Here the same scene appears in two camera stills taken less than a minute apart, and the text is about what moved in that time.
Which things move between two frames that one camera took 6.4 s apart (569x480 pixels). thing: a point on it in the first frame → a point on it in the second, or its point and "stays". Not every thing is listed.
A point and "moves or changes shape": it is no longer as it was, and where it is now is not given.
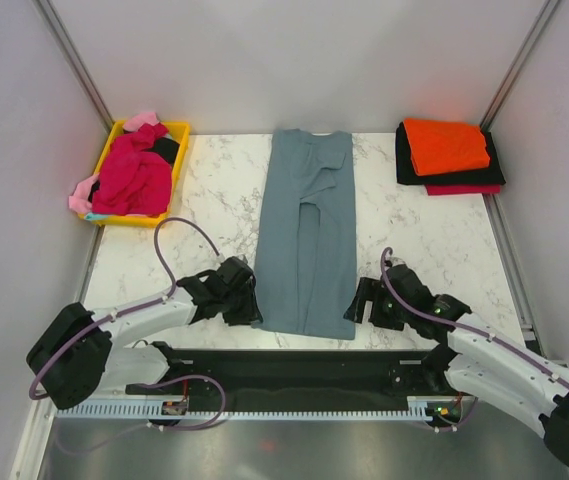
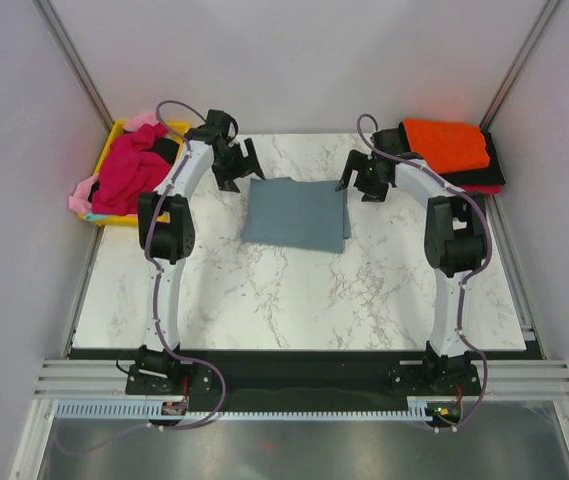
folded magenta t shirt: [461, 189] stays
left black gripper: [250, 313] → [226, 179]
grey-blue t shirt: [307, 279] moves or changes shape
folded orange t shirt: [439, 146] stays
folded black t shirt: [493, 174] stays
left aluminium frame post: [48, 14] stays
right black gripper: [370, 289] → [356, 160]
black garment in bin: [166, 147] stays
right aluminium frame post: [519, 66] stays
